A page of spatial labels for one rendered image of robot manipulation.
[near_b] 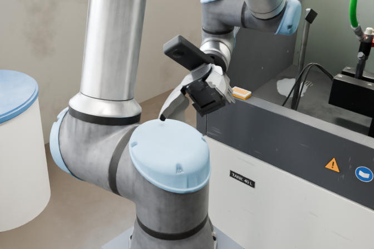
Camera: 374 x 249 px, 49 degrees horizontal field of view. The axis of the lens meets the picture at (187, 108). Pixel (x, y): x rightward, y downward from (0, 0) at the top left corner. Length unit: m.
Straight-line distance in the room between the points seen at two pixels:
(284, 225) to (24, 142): 1.17
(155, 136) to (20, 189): 1.47
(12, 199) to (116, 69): 1.48
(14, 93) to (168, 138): 1.38
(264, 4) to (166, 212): 0.42
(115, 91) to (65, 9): 1.82
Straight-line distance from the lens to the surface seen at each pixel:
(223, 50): 0.91
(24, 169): 1.97
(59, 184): 2.33
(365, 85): 1.15
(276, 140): 1.06
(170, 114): 0.79
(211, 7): 0.92
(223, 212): 1.33
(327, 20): 1.49
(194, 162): 0.57
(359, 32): 1.04
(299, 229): 1.19
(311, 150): 1.02
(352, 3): 0.95
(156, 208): 0.60
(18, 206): 2.08
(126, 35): 0.61
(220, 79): 0.74
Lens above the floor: 1.47
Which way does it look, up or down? 31 degrees down
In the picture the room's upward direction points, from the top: straight up
